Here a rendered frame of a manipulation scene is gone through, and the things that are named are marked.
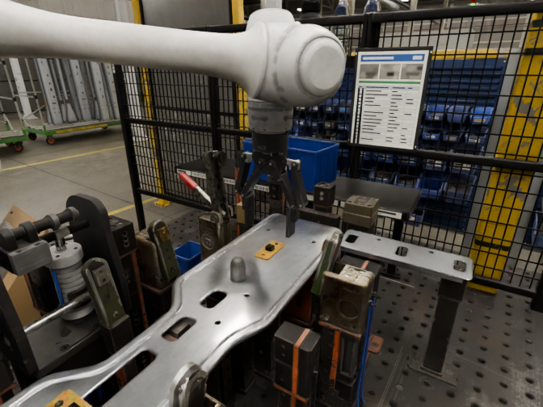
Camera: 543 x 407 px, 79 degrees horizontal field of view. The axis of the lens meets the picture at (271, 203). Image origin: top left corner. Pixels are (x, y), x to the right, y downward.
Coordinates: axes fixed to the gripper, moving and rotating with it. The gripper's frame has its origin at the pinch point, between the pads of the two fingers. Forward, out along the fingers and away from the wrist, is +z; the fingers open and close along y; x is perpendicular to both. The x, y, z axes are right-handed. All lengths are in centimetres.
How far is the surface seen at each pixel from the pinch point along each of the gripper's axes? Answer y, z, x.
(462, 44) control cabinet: -4, -70, 634
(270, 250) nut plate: 0.9, 7.0, -0.9
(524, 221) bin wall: 75, 53, 177
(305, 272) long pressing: 11.1, 7.7, -3.7
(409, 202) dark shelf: 23.9, 4.1, 40.3
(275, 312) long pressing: 11.8, 7.7, -17.5
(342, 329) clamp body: 21.5, 14.3, -8.4
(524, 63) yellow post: 44, -34, 58
